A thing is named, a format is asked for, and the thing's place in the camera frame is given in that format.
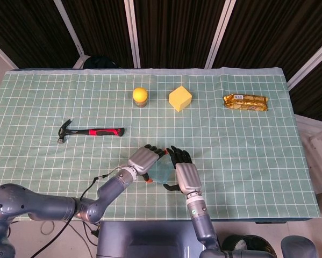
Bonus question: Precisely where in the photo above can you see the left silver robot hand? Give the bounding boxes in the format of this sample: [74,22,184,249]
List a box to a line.
[127,144,169,184]

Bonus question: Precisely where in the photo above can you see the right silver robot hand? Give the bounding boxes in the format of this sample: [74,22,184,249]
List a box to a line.
[162,145,204,196]

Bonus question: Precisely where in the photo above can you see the clear blue plastic container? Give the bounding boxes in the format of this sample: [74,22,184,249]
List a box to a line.
[149,155,176,184]

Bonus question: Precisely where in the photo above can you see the green checked tablecloth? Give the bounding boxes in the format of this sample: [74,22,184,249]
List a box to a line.
[0,66,322,223]

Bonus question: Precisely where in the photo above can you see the yellow ball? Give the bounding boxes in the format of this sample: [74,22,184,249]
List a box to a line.
[132,87,149,103]

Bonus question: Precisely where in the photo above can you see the black and red claw hammer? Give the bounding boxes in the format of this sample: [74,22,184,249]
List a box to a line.
[57,119,125,145]

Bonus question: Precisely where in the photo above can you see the yellow foam cube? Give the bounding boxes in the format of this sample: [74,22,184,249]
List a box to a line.
[168,85,193,111]

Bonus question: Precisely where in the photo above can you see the dark blue robot torso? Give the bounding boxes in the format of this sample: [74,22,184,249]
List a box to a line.
[96,220,212,258]

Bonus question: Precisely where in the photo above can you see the black waste bin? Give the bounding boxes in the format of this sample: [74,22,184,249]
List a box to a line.
[221,234,276,258]

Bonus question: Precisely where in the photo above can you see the gold foil biscuit packet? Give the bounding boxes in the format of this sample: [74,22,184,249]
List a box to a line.
[222,93,270,111]

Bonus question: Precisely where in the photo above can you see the black rounded chair back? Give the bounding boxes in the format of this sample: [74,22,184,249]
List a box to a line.
[83,55,120,69]

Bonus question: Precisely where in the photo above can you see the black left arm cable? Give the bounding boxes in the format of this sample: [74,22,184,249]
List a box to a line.
[37,166,128,258]

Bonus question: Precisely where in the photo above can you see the black floor cables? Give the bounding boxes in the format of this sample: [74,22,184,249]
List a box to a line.
[69,220,100,242]

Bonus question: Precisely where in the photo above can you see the white partition frame post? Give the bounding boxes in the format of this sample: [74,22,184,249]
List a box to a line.
[124,0,141,68]
[286,34,322,91]
[53,0,88,69]
[0,36,19,70]
[205,0,237,68]

